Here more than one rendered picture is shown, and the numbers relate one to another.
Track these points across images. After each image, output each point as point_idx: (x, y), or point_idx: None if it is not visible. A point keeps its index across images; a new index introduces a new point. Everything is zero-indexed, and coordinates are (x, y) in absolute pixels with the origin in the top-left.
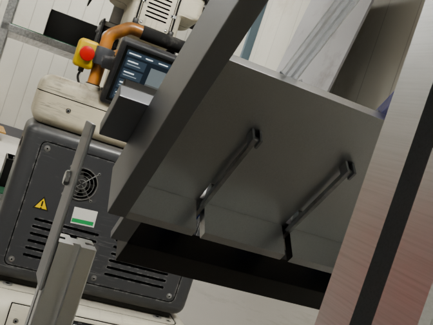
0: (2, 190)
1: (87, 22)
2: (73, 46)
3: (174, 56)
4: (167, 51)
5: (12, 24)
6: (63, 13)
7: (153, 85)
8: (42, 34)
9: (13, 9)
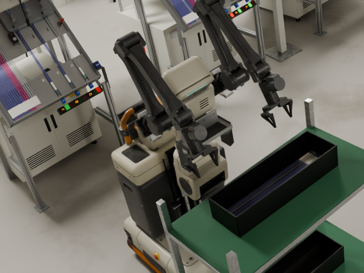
0: (303, 238)
1: (284, 145)
2: (272, 151)
3: (135, 103)
4: (138, 102)
5: (305, 128)
6: (299, 135)
7: None
8: (290, 139)
9: (305, 118)
